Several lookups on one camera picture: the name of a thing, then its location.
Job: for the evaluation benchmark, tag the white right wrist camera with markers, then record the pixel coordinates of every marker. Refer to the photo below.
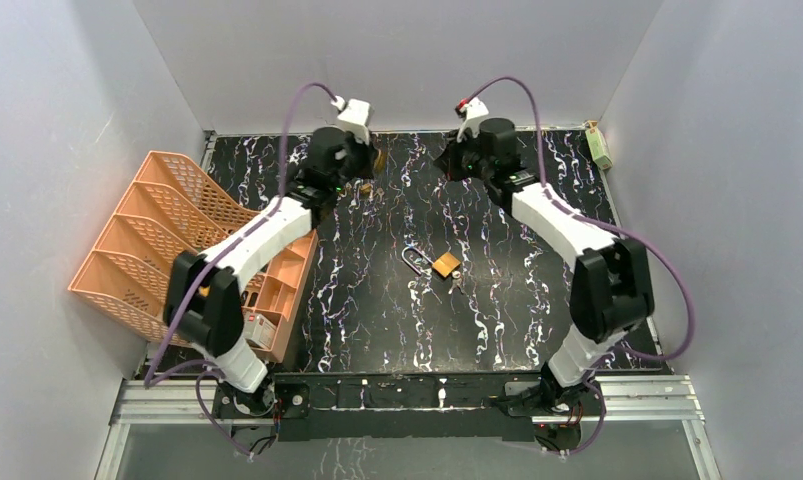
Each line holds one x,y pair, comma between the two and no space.
472,112

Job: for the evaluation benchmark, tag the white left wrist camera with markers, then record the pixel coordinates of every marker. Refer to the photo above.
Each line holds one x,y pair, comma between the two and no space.
354,116

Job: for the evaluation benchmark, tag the aluminium frame profile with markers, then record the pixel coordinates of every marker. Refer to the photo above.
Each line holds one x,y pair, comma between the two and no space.
653,429

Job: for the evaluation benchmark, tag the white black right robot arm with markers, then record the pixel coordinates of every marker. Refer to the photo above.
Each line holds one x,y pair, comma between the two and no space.
611,291

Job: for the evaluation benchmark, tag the silver keys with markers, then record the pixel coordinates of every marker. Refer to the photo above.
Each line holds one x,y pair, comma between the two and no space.
456,286

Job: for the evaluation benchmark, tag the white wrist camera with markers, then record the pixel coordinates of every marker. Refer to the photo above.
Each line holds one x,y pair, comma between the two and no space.
354,116
472,112

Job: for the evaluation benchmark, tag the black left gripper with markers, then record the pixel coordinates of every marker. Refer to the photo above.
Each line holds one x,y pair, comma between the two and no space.
362,165

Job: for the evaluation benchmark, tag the green white box in corner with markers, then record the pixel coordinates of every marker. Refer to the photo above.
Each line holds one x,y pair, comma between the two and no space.
598,147

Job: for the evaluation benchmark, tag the white red small box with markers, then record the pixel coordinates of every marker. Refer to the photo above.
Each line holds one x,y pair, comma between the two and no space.
259,331

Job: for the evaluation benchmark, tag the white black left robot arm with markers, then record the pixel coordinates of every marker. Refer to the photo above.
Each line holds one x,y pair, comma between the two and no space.
203,301

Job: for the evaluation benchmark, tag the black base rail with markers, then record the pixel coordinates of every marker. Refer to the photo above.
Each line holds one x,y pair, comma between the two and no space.
313,406

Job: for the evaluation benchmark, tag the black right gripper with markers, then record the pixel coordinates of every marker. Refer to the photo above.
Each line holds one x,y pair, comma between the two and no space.
446,161

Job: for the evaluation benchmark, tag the large brass padlock shackle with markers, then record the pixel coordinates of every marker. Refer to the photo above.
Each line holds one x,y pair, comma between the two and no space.
445,265

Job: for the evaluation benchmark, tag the small brass padlock shackle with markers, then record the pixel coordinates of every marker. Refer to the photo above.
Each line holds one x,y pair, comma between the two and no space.
379,163

